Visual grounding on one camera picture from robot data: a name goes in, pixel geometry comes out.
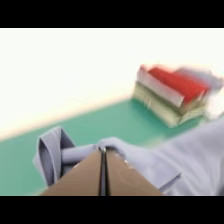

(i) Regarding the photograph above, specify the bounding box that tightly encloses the olive garment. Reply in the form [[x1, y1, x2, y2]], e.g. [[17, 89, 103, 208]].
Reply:
[[132, 81, 208, 129]]

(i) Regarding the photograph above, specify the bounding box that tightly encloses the red garment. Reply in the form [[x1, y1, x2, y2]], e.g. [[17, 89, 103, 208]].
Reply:
[[147, 65, 210, 105]]

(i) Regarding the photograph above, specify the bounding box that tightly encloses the pale lavender garment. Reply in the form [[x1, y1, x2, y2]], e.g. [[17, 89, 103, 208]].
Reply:
[[176, 65, 224, 93]]

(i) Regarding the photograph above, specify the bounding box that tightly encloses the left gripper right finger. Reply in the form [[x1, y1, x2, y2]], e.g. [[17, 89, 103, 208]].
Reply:
[[105, 149, 164, 196]]

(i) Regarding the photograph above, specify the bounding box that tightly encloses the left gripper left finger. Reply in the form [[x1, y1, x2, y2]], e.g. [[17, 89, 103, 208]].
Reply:
[[40, 148, 103, 196]]

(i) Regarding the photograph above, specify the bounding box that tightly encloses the lavender blue T-shirt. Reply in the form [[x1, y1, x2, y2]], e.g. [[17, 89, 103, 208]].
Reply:
[[32, 116, 224, 196]]

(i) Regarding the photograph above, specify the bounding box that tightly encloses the white folded garment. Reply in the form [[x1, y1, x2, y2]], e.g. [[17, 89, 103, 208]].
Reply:
[[135, 65, 186, 108]]

